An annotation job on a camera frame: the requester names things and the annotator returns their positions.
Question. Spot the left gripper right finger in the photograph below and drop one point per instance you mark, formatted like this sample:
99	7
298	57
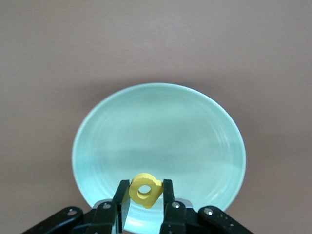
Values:
174	219

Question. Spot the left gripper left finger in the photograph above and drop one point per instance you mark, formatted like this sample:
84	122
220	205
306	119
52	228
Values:
104	219

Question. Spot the yellow foam letter a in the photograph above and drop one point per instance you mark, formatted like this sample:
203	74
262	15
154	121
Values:
134	192

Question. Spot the pale green plate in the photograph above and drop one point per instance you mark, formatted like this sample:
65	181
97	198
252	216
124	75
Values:
158	134

